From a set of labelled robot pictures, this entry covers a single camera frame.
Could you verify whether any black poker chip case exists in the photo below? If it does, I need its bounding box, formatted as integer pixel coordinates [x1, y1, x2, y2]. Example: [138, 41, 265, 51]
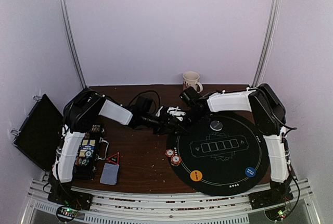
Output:
[14, 94, 104, 180]

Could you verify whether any blue playing card deck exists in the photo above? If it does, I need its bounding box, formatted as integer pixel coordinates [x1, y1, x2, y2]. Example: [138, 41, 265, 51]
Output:
[100, 163, 120, 185]

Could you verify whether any red poker chip stack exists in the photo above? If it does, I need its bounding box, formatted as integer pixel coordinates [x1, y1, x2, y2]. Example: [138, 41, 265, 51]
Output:
[165, 149, 174, 157]

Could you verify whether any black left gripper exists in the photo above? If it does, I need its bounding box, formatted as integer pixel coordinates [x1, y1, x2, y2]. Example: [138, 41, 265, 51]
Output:
[141, 111, 175, 135]

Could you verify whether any floral ceramic mug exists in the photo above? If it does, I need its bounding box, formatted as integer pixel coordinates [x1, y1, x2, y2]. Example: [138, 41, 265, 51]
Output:
[182, 71, 203, 93]

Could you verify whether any round black poker mat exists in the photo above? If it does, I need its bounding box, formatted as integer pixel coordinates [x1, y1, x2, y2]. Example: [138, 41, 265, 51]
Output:
[166, 112, 270, 196]

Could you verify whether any left aluminium frame post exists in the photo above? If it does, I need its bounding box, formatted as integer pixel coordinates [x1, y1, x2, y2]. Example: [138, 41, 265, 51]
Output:
[59, 0, 87, 89]

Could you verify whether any blue small blind button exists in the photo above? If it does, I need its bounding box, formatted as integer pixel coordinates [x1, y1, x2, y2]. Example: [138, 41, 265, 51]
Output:
[245, 167, 257, 178]

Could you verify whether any black red triangle marker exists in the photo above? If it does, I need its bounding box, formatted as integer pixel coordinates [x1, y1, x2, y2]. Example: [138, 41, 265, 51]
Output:
[106, 152, 120, 165]

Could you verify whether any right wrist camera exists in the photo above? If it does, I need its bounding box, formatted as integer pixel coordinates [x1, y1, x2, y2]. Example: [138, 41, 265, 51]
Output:
[166, 106, 186, 122]

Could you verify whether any clear dealer button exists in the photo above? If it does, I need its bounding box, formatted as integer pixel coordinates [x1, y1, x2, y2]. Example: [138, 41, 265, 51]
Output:
[210, 120, 223, 131]

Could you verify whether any orange big blind button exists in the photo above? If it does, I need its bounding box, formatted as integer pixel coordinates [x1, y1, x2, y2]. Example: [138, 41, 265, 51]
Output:
[190, 170, 203, 182]

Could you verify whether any right aluminium frame post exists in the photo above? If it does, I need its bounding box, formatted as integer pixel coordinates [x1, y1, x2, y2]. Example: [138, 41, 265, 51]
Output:
[252, 0, 281, 87]

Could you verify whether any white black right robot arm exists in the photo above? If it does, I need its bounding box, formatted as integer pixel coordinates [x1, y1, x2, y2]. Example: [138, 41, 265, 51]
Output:
[167, 83, 291, 204]

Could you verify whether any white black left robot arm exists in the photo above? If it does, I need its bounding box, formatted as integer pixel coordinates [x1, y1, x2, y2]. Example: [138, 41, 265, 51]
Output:
[49, 89, 186, 207]

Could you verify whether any aluminium frame post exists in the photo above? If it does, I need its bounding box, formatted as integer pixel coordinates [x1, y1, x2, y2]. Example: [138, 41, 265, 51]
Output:
[252, 0, 281, 87]
[59, 0, 87, 89]

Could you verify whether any aluminium front rail base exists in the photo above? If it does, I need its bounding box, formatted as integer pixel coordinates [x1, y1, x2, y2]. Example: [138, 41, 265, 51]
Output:
[22, 178, 322, 224]

